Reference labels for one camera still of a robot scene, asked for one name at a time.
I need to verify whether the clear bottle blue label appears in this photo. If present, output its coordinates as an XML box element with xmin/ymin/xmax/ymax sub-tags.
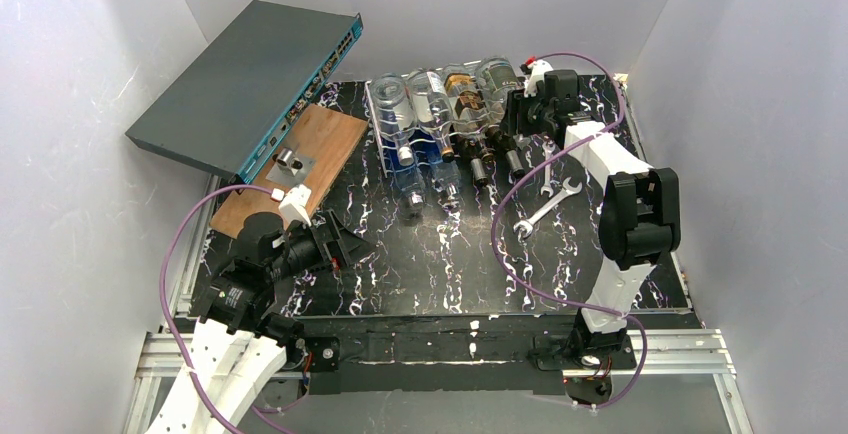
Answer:
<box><xmin>406</xmin><ymin>69</ymin><xmax>456</xmax><ymax>163</ymax></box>

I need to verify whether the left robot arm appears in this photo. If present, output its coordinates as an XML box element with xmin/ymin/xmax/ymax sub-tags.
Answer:
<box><xmin>147</xmin><ymin>210</ymin><xmax>375</xmax><ymax>433</ymax></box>

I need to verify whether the dark wine bottle left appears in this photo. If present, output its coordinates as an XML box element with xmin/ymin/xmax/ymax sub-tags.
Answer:
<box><xmin>459</xmin><ymin>137</ymin><xmax>489</xmax><ymax>187</ymax></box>

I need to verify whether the large silver wrench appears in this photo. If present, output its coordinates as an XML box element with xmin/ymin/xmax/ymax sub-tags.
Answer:
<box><xmin>513</xmin><ymin>178</ymin><xmax>583</xmax><ymax>239</ymax></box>

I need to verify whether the amber labelled bottle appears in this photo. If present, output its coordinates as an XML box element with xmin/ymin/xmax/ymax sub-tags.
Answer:
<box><xmin>442</xmin><ymin>64</ymin><xmax>494</xmax><ymax>163</ymax></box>

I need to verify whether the white wire wine rack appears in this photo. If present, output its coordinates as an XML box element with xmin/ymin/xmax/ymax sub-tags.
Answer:
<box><xmin>366</xmin><ymin>61</ymin><xmax>507</xmax><ymax>174</ymax></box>

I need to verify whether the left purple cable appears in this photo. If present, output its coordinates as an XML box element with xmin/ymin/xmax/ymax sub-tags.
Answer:
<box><xmin>158</xmin><ymin>183</ymin><xmax>313</xmax><ymax>434</ymax></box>

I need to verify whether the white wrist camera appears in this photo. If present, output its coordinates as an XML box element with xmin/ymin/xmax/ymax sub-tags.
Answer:
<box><xmin>520</xmin><ymin>57</ymin><xmax>553</xmax><ymax>97</ymax></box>
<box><xmin>271</xmin><ymin>184</ymin><xmax>312</xmax><ymax>227</ymax></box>

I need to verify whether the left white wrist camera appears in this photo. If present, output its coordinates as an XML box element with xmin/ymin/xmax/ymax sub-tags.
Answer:
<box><xmin>271</xmin><ymin>184</ymin><xmax>312</xmax><ymax>227</ymax></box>

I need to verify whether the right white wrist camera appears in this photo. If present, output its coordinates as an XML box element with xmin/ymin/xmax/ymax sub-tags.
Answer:
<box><xmin>520</xmin><ymin>57</ymin><xmax>553</xmax><ymax>97</ymax></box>

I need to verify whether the grey network switch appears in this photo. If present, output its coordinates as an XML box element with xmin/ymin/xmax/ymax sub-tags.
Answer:
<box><xmin>125</xmin><ymin>0</ymin><xmax>363</xmax><ymax>183</ymax></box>

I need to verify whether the dark wine bottle right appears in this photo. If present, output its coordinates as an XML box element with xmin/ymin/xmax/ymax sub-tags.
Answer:
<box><xmin>486</xmin><ymin>126</ymin><xmax>526</xmax><ymax>181</ymax></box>

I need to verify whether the aluminium frame rail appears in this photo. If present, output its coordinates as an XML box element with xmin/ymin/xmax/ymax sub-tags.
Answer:
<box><xmin>122</xmin><ymin>172</ymin><xmax>755</xmax><ymax>434</ymax></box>

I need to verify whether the dark wine bottle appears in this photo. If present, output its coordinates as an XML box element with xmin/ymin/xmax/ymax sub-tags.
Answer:
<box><xmin>486</xmin><ymin>126</ymin><xmax>526</xmax><ymax>181</ymax></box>
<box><xmin>459</xmin><ymin>137</ymin><xmax>489</xmax><ymax>187</ymax></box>

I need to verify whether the small silver wrench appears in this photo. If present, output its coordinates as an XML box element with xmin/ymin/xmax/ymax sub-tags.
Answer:
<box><xmin>540</xmin><ymin>141</ymin><xmax>556</xmax><ymax>198</ymax></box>

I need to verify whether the wooden board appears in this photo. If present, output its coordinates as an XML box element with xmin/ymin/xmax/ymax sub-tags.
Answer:
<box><xmin>210</xmin><ymin>105</ymin><xmax>367</xmax><ymax>238</ymax></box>

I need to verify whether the metal plate with cylinder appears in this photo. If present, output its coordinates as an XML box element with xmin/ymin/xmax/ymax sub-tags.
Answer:
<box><xmin>265</xmin><ymin>147</ymin><xmax>315</xmax><ymax>188</ymax></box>

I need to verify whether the clear bottle green label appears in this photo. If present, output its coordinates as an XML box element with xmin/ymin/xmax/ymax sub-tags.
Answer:
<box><xmin>474</xmin><ymin>56</ymin><xmax>522</xmax><ymax>115</ymax></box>

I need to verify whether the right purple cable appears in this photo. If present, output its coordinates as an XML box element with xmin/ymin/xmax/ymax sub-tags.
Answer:
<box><xmin>489</xmin><ymin>51</ymin><xmax>649</xmax><ymax>411</ymax></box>

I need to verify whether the blue bottle right bottom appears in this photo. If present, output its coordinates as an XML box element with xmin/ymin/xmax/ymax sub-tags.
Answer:
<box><xmin>428</xmin><ymin>147</ymin><xmax>460</xmax><ymax>210</ymax></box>

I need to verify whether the purple cable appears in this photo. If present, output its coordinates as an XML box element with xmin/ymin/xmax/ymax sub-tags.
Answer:
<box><xmin>489</xmin><ymin>51</ymin><xmax>649</xmax><ymax>411</ymax></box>
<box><xmin>158</xmin><ymin>183</ymin><xmax>313</xmax><ymax>434</ymax></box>

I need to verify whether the blue bottle left bottom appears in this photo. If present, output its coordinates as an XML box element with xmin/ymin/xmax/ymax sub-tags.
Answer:
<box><xmin>391</xmin><ymin>147</ymin><xmax>425</xmax><ymax>217</ymax></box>

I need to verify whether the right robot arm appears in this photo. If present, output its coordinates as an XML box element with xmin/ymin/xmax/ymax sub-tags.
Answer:
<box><xmin>505</xmin><ymin>61</ymin><xmax>681</xmax><ymax>371</ymax></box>

